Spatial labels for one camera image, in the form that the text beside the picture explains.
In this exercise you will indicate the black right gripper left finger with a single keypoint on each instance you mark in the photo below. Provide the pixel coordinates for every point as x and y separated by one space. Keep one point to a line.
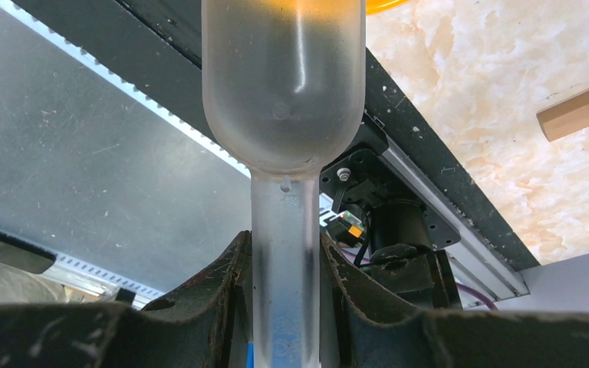
195 325

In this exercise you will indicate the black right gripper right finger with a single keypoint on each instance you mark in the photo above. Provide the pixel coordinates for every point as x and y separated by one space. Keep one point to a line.
365 325

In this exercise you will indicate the clear plastic scoop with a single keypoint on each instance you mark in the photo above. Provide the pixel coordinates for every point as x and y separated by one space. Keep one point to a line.
283 88

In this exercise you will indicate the yellow double pet feeder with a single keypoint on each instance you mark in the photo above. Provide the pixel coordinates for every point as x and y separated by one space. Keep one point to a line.
377 6

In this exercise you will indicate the brown wooden block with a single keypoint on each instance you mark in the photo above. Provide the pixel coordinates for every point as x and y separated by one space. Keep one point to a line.
565 118

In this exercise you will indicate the aluminium frame rail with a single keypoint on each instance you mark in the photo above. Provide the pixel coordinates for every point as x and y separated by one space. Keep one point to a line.
476 262

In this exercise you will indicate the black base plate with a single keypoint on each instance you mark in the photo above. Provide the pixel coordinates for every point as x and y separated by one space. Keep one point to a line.
156 46

